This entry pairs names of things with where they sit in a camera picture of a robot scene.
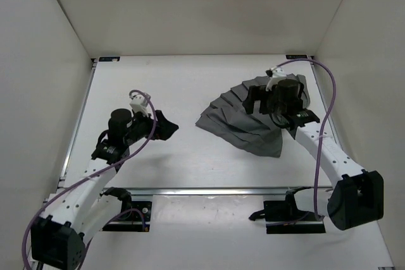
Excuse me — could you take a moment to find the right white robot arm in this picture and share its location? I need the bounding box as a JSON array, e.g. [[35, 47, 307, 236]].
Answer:
[[242, 79, 384, 230]]

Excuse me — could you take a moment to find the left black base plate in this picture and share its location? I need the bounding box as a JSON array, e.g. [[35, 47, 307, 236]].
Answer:
[[102, 196, 153, 233]]

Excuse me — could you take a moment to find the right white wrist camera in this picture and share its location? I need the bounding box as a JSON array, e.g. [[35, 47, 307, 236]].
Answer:
[[266, 66, 287, 91]]

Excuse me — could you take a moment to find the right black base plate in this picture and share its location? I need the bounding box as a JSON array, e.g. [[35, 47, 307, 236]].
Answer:
[[249, 195, 326, 235]]

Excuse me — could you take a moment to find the left blue corner label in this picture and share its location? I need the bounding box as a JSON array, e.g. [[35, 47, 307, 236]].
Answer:
[[98, 56, 120, 62]]

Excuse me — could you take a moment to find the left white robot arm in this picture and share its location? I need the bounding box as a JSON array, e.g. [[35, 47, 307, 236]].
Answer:
[[30, 109, 178, 269]]

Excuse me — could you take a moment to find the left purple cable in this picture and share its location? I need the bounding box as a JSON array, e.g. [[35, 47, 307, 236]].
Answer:
[[22, 89, 158, 270]]

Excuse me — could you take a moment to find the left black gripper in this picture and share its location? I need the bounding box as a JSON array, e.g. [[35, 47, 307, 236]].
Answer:
[[127, 105, 180, 141]]

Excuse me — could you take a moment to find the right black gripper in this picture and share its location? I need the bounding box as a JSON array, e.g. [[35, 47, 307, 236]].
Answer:
[[242, 85, 285, 117]]

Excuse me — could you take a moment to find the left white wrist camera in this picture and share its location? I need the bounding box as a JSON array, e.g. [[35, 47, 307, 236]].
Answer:
[[129, 90, 150, 117]]

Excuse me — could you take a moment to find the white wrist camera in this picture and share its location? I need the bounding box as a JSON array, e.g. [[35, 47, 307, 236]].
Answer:
[[266, 66, 287, 91], [129, 90, 150, 117]]

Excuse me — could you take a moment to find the grey pleated skirt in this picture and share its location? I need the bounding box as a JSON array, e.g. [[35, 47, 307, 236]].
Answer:
[[195, 73, 311, 159]]

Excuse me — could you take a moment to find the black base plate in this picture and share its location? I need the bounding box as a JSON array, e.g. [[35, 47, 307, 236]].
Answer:
[[249, 195, 326, 235], [102, 196, 153, 233]]

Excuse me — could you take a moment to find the right blue corner label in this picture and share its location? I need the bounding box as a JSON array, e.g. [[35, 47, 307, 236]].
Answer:
[[285, 54, 308, 60]]

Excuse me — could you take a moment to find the blue corner label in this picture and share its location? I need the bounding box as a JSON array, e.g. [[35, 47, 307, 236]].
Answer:
[[285, 54, 308, 60], [98, 56, 120, 62]]

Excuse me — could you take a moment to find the aluminium front rail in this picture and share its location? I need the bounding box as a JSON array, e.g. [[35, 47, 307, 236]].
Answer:
[[126, 187, 298, 197]]

